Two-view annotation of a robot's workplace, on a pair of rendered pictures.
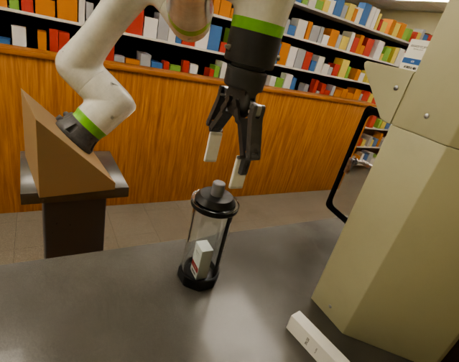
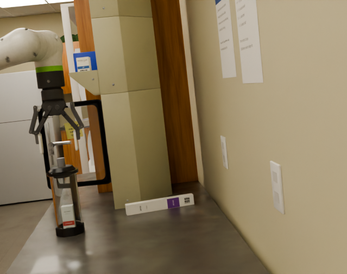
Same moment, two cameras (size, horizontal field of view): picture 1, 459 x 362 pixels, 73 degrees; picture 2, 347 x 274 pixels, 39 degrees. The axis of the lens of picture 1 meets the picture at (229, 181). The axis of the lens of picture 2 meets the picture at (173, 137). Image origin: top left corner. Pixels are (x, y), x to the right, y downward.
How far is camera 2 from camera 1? 1.43 m
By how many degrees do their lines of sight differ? 60
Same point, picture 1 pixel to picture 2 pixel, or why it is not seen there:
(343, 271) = (122, 176)
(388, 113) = (96, 91)
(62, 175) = not seen: outside the picture
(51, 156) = not seen: outside the picture
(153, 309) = (85, 241)
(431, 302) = (156, 160)
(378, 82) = (82, 80)
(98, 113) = not seen: outside the picture
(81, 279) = (40, 260)
